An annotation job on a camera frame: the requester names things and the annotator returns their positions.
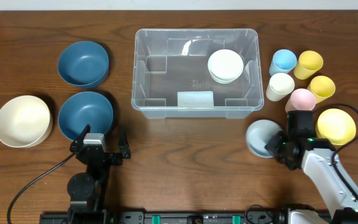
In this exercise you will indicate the cream cup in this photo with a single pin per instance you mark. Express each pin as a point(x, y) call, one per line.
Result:
point(279, 86)

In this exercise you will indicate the yellow cup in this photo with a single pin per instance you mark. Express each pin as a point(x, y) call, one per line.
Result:
point(309, 62)
point(322, 87)

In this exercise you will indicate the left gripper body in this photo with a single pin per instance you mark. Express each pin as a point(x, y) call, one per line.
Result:
point(105, 157)

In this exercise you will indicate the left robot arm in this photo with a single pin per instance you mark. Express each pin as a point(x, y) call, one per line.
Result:
point(87, 189)

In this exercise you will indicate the dark blue bowl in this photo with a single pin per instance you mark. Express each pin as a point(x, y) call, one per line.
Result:
point(87, 107)
point(84, 64)

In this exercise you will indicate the dark blue bowl near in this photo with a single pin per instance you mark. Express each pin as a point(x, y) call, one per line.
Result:
point(87, 107)

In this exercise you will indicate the small yellow bowl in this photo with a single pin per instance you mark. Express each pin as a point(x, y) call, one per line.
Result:
point(337, 126)

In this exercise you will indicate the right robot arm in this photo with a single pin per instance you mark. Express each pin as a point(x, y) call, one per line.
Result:
point(318, 159)

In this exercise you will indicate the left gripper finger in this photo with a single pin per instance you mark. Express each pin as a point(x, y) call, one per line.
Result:
point(123, 145)
point(78, 145)

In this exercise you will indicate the small grey bowl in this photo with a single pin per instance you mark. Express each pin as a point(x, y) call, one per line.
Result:
point(258, 134)

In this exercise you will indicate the cream bowl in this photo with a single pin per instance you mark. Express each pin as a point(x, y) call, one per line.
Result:
point(25, 121)

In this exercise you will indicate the small white bowl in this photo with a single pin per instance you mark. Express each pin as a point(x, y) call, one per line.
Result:
point(225, 66)

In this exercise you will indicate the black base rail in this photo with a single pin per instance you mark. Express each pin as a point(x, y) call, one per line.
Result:
point(251, 216)

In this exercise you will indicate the pink cup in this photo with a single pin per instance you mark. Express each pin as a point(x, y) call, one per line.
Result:
point(300, 99)

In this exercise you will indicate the clear plastic storage container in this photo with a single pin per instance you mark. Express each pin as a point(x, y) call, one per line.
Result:
point(171, 77)

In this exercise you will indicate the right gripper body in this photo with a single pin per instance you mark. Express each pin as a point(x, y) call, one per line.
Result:
point(277, 147)

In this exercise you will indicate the light blue cup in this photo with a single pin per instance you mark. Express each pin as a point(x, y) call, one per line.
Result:
point(283, 61)

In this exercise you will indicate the dark blue bowl far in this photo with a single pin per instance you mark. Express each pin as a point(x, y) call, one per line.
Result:
point(84, 64)

